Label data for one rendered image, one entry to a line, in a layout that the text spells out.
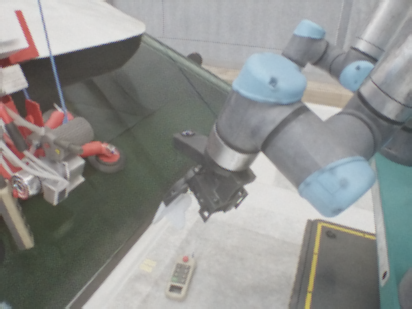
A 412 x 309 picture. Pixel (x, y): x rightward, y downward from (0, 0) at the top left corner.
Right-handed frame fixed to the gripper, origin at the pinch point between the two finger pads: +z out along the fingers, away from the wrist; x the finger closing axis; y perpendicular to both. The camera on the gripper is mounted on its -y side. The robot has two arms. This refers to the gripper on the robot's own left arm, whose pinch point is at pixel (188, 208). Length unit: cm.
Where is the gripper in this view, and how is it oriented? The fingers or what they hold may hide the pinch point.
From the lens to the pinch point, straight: 58.9
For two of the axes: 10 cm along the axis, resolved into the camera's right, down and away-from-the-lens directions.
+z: -3.0, 6.1, 7.4
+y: 5.0, 7.6, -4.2
